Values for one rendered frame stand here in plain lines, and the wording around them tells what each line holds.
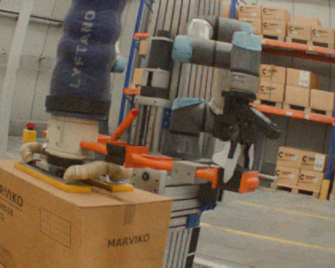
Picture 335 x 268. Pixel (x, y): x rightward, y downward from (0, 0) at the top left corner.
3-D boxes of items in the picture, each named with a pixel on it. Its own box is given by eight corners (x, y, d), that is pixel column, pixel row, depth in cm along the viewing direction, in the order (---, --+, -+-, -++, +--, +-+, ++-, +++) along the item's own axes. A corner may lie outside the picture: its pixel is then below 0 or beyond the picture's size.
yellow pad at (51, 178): (13, 167, 142) (13, 153, 142) (33, 167, 150) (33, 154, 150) (67, 193, 122) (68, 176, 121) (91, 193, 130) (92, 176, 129)
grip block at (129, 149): (102, 162, 126) (104, 140, 126) (125, 162, 134) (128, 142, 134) (124, 168, 121) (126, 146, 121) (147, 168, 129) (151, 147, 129)
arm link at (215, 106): (201, 117, 191) (215, 9, 152) (236, 123, 190) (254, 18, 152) (199, 139, 183) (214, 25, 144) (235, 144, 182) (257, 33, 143)
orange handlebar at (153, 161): (25, 133, 157) (26, 124, 156) (79, 136, 181) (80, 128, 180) (250, 191, 100) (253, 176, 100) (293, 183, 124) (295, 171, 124)
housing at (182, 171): (169, 179, 114) (171, 160, 114) (185, 178, 120) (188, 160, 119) (192, 184, 110) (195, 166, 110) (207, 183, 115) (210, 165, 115)
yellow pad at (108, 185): (49, 168, 157) (50, 155, 157) (68, 168, 165) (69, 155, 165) (112, 192, 137) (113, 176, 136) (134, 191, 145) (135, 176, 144)
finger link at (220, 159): (208, 179, 106) (222, 143, 109) (230, 183, 102) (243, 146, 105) (202, 175, 104) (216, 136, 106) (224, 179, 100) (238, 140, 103)
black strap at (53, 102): (33, 105, 140) (34, 93, 140) (79, 109, 159) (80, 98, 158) (70, 112, 127) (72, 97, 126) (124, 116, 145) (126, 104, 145)
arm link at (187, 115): (169, 128, 189) (174, 94, 189) (202, 133, 189) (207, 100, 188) (167, 129, 177) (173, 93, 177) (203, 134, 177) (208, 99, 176)
